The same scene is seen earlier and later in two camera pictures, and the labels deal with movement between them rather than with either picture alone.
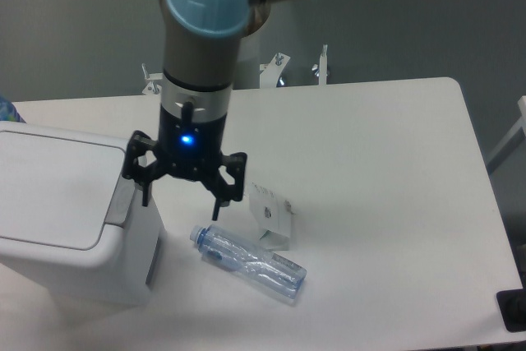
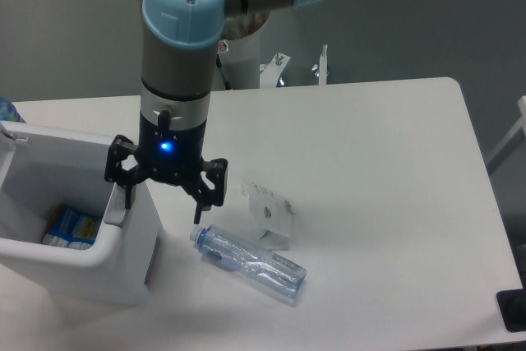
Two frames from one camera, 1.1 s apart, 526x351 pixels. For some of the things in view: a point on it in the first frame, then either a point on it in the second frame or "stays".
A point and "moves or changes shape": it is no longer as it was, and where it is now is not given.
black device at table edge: (512, 304) stays
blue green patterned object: (8, 113) stays
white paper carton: (270, 217) stays
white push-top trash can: (71, 227) moves or changes shape
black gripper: (188, 150) -> (167, 154)
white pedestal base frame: (270, 72) stays
